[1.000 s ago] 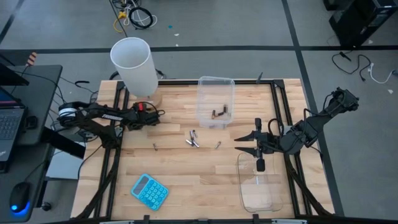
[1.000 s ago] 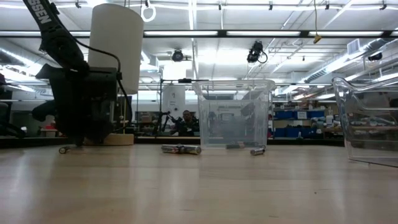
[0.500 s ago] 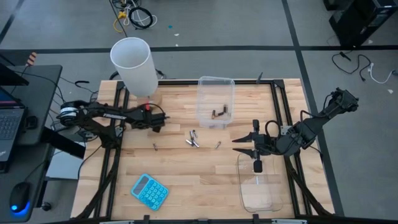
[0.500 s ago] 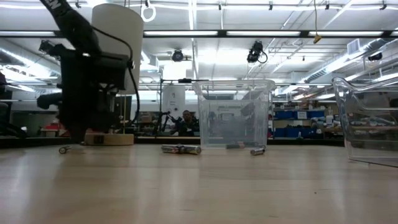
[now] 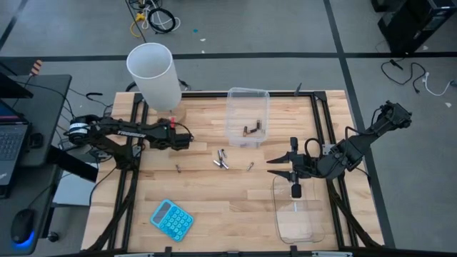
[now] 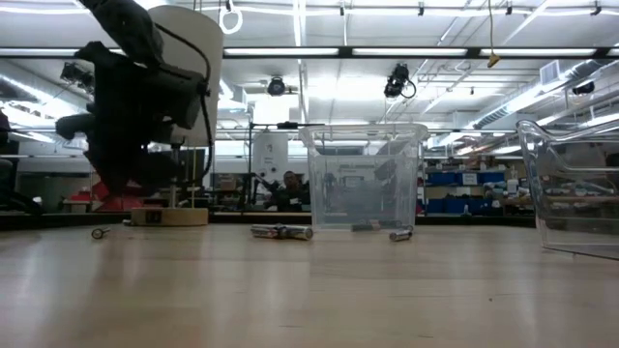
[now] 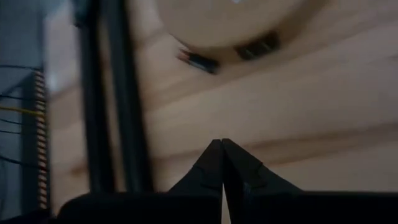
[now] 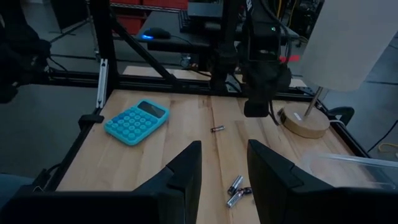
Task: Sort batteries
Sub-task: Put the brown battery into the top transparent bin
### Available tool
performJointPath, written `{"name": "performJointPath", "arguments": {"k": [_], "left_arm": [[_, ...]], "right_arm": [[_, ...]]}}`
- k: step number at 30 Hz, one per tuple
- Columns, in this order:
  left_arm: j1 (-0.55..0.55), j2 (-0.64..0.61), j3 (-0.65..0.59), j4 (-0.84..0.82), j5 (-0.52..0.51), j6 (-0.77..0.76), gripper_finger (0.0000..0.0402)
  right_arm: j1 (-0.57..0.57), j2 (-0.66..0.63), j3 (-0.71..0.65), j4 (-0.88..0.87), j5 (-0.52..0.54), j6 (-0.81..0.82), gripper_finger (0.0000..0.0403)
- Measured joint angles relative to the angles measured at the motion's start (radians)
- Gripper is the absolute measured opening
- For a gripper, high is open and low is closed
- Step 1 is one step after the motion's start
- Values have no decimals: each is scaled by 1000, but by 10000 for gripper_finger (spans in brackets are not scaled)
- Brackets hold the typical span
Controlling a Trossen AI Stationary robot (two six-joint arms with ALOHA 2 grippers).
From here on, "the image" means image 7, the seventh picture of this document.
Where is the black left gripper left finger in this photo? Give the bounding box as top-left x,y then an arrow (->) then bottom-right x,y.
58,139 -> 224,224

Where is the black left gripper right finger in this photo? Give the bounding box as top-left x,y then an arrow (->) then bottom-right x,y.
222,139 -> 398,224

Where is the copper black Duracell battery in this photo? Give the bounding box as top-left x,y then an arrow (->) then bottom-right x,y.
177,48 -> 221,75

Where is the white shade wooden base lamp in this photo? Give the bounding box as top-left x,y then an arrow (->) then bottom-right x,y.
154,0 -> 315,62

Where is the black aluminium table frame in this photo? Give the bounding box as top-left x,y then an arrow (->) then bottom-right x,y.
73,0 -> 155,195

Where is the thin yellow cable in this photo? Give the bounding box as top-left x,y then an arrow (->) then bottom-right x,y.
0,105 -> 46,118

